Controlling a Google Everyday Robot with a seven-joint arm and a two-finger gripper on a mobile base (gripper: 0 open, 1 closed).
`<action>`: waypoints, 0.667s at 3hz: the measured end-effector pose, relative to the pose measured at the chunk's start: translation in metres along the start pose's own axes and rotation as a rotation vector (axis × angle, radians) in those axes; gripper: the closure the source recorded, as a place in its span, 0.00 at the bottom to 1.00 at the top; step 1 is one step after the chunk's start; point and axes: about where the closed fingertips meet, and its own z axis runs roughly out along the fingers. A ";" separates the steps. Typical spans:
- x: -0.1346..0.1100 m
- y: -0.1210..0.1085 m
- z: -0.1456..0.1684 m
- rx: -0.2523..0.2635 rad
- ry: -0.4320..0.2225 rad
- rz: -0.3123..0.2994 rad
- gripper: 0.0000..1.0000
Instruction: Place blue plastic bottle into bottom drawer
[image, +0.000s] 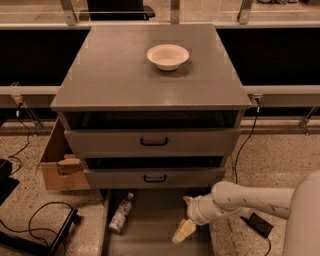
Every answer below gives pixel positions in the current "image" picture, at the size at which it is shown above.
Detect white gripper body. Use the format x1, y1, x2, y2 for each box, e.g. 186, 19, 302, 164
187, 194, 220, 226

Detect clear plastic water bottle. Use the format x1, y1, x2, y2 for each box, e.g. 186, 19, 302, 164
109, 192, 134, 234

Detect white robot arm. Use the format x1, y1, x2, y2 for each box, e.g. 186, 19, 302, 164
172, 171, 320, 256

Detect grey open bottom drawer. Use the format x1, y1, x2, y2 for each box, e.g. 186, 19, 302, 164
100, 188, 215, 256

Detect grey drawer cabinet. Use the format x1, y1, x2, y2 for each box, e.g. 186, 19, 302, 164
49, 23, 252, 198

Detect grey top drawer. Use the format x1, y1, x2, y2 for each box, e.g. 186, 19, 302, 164
64, 128, 240, 158

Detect black power adapter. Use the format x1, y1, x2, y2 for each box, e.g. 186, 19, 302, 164
241, 213, 273, 238

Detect brown cardboard box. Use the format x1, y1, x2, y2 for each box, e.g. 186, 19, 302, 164
40, 119, 89, 190

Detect black metal stand base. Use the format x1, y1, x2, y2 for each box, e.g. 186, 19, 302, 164
0, 207, 81, 256

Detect black object left edge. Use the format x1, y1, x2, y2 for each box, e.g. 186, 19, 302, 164
0, 159, 19, 205

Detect black power cable right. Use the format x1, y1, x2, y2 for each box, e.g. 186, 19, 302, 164
230, 96, 272, 256

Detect black cable on floor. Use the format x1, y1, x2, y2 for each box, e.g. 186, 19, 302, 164
0, 201, 75, 256

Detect black cable left wall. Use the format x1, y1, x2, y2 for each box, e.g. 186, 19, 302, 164
7, 102, 32, 176

